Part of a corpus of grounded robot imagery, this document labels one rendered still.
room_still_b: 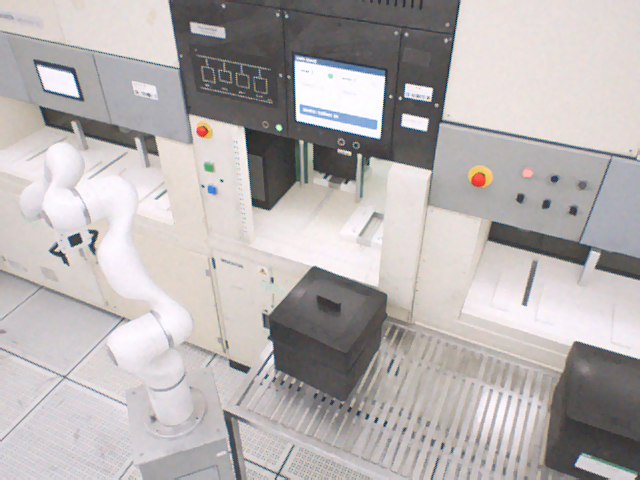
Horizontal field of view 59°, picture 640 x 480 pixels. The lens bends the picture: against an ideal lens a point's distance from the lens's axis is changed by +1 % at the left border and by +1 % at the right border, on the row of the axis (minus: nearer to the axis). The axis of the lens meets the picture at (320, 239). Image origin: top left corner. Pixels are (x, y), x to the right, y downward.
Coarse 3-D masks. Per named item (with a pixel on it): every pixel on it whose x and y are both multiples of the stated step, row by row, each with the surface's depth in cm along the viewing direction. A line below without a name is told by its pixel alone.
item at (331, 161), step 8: (320, 152) 245; (328, 152) 243; (336, 152) 241; (344, 152) 240; (320, 160) 248; (328, 160) 246; (336, 160) 244; (344, 160) 242; (352, 160) 240; (368, 160) 261; (320, 168) 250; (328, 168) 248; (336, 168) 246; (344, 168) 245; (352, 168) 243; (344, 176) 247; (352, 176) 245
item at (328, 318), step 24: (312, 288) 183; (336, 288) 183; (360, 288) 183; (288, 312) 175; (312, 312) 174; (336, 312) 174; (360, 312) 175; (384, 312) 184; (288, 336) 173; (312, 336) 167; (336, 336) 167; (360, 336) 168; (312, 360) 172; (336, 360) 166
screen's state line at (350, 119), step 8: (304, 112) 173; (312, 112) 172; (320, 112) 171; (328, 112) 170; (336, 112) 168; (336, 120) 170; (344, 120) 169; (352, 120) 168; (360, 120) 166; (368, 120) 165; (376, 120) 164; (368, 128) 167; (376, 128) 166
